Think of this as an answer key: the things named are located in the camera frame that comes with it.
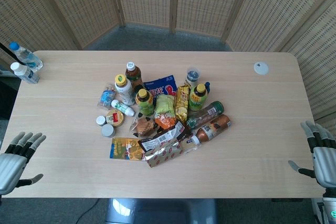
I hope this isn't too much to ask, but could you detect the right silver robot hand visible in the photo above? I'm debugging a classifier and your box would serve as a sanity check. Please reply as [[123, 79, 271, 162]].
[[288, 120, 336, 189]]

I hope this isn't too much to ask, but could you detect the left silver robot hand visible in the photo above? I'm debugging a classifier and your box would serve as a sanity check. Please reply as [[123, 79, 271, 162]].
[[0, 132, 47, 196]]

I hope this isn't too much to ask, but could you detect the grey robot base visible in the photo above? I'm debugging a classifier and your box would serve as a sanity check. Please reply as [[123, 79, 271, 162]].
[[104, 198, 218, 224]]

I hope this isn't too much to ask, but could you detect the green and gold snack packet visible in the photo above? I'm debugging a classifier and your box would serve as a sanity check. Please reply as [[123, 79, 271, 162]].
[[109, 137, 146, 162]]

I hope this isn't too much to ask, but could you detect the yellow gold snack packet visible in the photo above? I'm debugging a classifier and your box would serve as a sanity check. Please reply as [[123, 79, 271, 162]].
[[174, 83, 191, 122]]

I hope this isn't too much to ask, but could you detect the clear water bottle white cap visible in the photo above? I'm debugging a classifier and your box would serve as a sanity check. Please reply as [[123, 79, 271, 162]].
[[10, 62, 40, 84]]

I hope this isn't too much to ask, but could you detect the grey round can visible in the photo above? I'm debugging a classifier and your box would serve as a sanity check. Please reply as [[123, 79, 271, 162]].
[[101, 124, 116, 138]]

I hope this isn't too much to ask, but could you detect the clear water bottle blue cap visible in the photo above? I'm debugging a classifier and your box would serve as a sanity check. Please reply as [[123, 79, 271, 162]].
[[9, 41, 44, 72]]

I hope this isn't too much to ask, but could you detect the round tin brown label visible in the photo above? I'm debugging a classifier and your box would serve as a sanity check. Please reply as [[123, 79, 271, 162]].
[[105, 110, 125, 127]]

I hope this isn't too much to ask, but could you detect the white round lid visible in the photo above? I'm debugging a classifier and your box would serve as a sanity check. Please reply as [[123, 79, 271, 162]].
[[253, 61, 270, 76]]

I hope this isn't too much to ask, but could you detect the small blue packet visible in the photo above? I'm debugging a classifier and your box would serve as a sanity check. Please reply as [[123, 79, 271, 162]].
[[97, 83, 117, 110]]

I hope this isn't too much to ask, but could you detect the copper coffee bottle white cap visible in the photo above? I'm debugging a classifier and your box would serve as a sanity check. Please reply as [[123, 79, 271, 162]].
[[191, 114, 232, 145]]

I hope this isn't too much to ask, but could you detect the small white bottle green label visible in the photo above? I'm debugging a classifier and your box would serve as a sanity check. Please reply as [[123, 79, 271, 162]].
[[111, 99, 136, 117]]

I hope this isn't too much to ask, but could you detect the dark tea bottle green cap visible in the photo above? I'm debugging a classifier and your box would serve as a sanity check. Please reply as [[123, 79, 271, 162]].
[[186, 100, 225, 131]]

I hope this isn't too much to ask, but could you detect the white milk drink bottle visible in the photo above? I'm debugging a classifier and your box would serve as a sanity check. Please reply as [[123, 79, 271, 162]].
[[114, 74, 136, 106]]

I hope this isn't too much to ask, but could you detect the clear bag brown bread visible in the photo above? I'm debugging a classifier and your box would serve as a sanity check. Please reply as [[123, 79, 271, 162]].
[[129, 117, 158, 138]]

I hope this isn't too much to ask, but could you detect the green juice bottle yellow cap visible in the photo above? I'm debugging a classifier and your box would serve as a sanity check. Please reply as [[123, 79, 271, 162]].
[[188, 83, 209, 112]]

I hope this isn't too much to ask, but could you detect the green tea bottle yellow cap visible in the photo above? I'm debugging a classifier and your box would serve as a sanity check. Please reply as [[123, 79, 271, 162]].
[[135, 88, 155, 116]]

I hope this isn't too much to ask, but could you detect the brown tea bottle white cap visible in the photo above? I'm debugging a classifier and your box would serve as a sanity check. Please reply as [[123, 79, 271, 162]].
[[124, 61, 144, 90]]

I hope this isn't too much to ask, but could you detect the silver red dotted wrapper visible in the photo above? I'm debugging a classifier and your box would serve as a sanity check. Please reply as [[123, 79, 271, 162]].
[[141, 140, 200, 169]]

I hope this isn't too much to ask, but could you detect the dark brown snack wrapper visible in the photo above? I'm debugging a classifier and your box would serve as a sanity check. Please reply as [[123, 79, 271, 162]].
[[138, 120, 193, 154]]

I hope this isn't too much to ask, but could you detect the clear cup blue lid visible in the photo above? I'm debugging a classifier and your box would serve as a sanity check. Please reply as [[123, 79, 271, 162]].
[[185, 67, 201, 89]]

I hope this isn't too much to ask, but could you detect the orange snack packet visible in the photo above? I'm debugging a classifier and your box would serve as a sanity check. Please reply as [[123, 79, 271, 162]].
[[154, 116, 182, 133]]

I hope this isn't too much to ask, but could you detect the green vegetable snack bag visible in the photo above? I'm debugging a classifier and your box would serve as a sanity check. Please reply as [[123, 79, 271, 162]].
[[154, 94, 176, 120]]

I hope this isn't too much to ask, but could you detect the blue snack bag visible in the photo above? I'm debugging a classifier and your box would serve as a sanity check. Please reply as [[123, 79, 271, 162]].
[[143, 74, 180, 102]]

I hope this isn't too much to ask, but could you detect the wooden folding screen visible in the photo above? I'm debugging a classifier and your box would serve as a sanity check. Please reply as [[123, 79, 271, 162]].
[[0, 0, 336, 141]]

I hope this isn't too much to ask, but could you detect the black cable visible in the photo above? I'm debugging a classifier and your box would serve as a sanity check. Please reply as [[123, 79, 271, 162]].
[[73, 198, 102, 224]]

